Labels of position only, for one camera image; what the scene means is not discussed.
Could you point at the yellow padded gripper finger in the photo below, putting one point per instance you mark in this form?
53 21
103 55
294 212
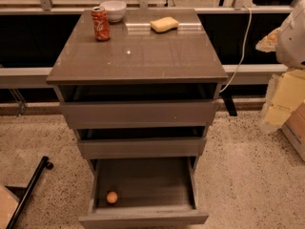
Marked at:
284 94

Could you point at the small orange fruit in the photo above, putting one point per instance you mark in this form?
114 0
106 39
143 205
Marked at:
112 197

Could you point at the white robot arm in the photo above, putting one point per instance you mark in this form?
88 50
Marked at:
288 41

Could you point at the grey drawer cabinet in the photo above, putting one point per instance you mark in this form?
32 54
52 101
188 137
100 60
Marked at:
138 55

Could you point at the grey bottom drawer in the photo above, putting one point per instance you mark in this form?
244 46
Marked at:
156 191

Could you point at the grey drawer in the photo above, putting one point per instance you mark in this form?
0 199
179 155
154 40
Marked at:
142 142
156 191
137 106

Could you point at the grey middle drawer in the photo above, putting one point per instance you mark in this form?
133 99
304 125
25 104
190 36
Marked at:
142 142

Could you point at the grey top drawer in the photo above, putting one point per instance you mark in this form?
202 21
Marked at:
137 106

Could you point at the cardboard box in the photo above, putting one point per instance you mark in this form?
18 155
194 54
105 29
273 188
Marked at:
294 129

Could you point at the yellow sponge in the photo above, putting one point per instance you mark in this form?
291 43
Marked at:
164 24

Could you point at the white ceramic bowl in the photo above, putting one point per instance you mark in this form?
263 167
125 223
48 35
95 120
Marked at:
115 10

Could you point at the red soda can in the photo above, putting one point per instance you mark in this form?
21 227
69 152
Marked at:
101 24

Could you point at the black metal bar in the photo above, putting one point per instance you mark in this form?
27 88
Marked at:
23 193

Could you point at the wooden board corner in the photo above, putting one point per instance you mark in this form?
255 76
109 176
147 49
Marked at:
8 203

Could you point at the grey metal rail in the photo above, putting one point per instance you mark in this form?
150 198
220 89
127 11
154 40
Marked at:
35 78

